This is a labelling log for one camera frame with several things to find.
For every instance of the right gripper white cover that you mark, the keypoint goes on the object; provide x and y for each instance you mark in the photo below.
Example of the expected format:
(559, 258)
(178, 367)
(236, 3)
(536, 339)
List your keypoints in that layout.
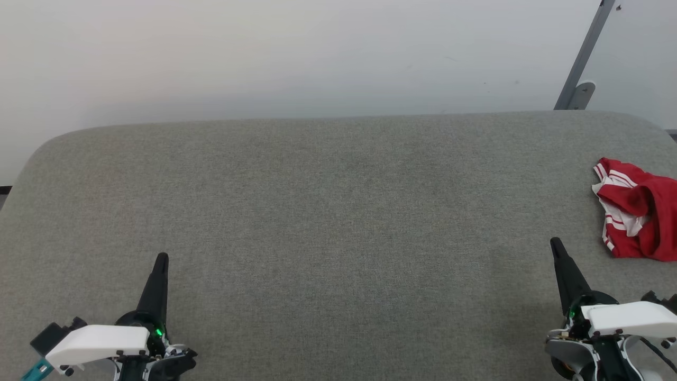
(634, 320)

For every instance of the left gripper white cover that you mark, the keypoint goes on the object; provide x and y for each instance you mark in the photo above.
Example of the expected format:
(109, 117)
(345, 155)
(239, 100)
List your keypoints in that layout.
(100, 341)

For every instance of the red and white jersey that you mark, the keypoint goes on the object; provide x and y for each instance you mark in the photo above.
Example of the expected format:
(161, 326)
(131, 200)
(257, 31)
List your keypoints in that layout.
(645, 211)

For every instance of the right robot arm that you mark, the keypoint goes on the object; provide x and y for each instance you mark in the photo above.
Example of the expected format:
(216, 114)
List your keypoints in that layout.
(566, 349)

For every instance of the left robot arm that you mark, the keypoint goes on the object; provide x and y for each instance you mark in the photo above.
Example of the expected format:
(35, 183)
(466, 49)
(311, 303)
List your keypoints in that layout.
(174, 362)

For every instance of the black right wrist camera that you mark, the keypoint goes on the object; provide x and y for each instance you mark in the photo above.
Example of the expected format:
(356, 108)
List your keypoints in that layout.
(651, 296)

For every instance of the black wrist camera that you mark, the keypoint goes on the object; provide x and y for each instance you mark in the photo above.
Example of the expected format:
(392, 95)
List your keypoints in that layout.
(651, 296)
(50, 334)

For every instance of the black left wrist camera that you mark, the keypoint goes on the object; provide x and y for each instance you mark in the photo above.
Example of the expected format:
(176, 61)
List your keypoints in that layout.
(50, 334)

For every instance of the teal left camera connector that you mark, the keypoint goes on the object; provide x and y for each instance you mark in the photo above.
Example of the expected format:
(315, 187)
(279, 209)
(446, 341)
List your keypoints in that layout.
(37, 370)

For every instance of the round grey post bracket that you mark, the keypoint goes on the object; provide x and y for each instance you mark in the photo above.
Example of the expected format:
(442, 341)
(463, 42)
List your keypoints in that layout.
(582, 95)

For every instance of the grey metal post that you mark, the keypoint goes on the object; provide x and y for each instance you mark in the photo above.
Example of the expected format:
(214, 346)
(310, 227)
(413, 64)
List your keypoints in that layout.
(585, 53)

